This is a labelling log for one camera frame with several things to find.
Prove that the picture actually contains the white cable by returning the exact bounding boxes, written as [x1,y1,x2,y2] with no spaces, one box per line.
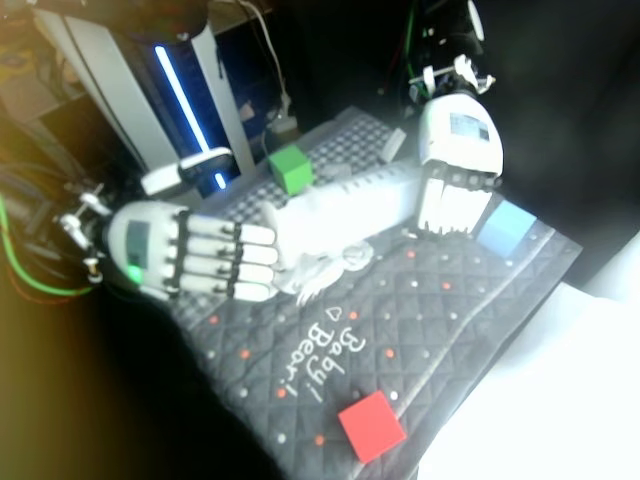
[234,0,294,114]

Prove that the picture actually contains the thin green cable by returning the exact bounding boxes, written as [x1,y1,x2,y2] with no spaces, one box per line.
[402,0,419,76]
[0,192,96,297]

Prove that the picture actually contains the green block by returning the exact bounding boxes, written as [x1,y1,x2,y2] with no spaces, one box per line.
[267,145,315,195]

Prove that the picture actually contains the grey quilt with bear print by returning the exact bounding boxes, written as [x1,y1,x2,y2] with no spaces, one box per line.
[169,107,584,480]

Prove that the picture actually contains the white power plug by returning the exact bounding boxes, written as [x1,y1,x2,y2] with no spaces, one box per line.
[272,94,300,135]

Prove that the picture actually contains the large clear plastic syringe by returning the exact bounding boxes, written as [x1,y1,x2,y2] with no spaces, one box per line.
[262,159,431,307]

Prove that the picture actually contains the blue block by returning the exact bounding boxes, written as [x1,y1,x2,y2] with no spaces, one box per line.
[475,199,539,259]

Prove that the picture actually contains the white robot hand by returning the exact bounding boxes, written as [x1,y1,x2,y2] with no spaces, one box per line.
[104,147,280,304]
[382,93,505,237]

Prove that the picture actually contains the white tower with blue light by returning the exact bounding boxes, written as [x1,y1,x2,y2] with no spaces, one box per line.
[29,9,259,199]

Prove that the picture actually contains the red block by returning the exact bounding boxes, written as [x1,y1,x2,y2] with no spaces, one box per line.
[337,390,407,465]

